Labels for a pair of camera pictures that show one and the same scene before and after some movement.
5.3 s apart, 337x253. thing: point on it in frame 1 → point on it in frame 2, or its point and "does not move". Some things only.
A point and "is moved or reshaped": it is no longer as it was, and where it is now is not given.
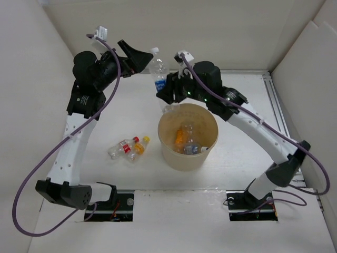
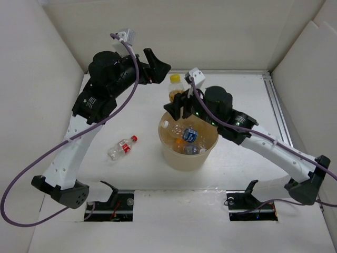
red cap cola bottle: (122, 148) does not move
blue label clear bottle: (194, 149) does not move
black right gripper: (173, 87) → (180, 100)
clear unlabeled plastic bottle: (191, 146) → (176, 132)
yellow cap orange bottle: (139, 148) is moved or reshaped
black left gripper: (135, 62) → (153, 72)
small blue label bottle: (159, 68) is moved or reshaped
